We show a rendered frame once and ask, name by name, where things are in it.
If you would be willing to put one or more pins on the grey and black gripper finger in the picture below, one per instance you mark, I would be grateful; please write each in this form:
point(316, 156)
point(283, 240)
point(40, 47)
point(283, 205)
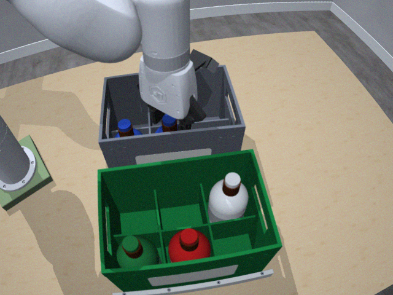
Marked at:
point(157, 115)
point(195, 114)

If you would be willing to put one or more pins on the dark grey crate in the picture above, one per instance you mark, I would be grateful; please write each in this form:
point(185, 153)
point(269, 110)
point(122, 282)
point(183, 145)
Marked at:
point(207, 137)

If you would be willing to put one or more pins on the white bottle with grey label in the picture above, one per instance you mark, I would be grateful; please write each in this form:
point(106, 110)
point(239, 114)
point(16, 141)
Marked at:
point(228, 199)

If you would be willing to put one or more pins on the blue bottle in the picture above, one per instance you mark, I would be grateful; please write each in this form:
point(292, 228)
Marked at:
point(169, 124)
point(125, 128)

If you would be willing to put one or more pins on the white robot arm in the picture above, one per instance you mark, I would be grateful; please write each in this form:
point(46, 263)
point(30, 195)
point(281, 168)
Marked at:
point(107, 31)

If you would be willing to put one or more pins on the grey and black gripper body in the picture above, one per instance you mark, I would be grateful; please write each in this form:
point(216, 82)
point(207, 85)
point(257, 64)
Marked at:
point(168, 92)

